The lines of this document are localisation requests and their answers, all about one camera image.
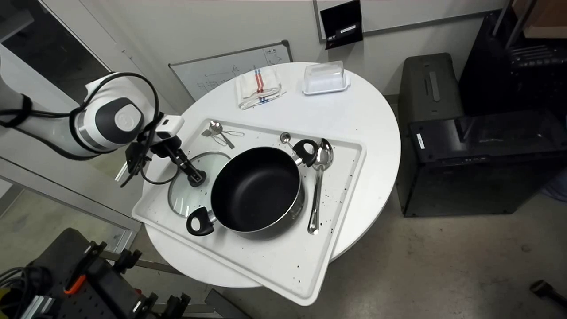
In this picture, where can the black cooking pot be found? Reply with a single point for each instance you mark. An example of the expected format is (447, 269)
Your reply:
(257, 189)

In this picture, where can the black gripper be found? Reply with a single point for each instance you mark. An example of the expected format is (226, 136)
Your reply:
(171, 148)

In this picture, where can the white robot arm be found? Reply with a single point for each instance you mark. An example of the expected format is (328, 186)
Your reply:
(117, 109)

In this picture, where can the black equipment cart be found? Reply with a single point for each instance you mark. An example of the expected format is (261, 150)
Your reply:
(73, 280)

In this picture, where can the large metal serving spoon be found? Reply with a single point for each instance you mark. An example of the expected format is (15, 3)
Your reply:
(325, 157)

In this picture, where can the black wall mounted holder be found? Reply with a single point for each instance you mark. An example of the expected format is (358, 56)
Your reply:
(343, 23)

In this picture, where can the glass pot lid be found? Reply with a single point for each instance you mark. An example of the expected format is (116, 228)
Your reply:
(183, 196)

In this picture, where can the small metal measuring spoon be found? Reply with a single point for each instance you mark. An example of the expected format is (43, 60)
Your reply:
(286, 138)

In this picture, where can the whiteboard leaning on wall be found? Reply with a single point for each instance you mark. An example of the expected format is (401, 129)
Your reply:
(203, 74)

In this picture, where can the black shelf unit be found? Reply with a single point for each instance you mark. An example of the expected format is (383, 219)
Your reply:
(507, 70)

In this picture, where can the black paper shredder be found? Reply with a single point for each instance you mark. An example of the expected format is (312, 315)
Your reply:
(461, 164)

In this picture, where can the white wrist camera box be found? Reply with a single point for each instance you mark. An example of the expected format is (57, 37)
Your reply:
(169, 125)

